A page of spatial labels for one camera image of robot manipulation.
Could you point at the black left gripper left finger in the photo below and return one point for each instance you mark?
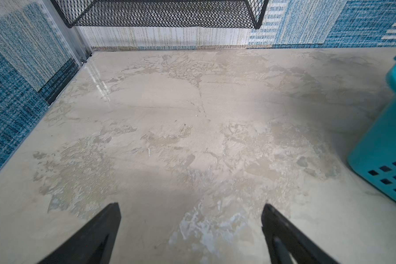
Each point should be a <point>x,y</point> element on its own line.
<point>91,244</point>

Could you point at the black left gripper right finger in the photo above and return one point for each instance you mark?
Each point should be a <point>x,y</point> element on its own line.
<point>286,243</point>

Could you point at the teal plastic basket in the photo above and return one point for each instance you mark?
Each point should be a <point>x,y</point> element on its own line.
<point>374,156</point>

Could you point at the black mesh shelf rack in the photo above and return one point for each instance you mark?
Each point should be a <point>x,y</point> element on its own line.
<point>160,13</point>

